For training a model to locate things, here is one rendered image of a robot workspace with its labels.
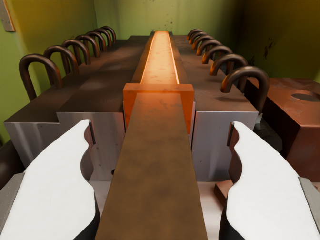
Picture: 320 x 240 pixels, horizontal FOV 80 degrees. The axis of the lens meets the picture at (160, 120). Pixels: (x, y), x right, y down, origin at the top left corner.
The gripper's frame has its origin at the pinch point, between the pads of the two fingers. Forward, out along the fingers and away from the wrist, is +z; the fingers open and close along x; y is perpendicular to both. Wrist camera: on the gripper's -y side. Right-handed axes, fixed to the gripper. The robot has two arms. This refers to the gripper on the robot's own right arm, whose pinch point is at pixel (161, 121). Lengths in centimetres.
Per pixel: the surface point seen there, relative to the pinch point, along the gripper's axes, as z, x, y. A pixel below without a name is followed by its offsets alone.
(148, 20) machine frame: 51, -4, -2
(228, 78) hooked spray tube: 4.9, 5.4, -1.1
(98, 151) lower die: 2.7, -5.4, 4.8
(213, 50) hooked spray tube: 13.8, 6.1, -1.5
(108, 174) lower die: 2.7, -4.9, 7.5
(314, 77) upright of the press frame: 17.6, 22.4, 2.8
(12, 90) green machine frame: 16.6, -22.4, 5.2
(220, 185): 1.3, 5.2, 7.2
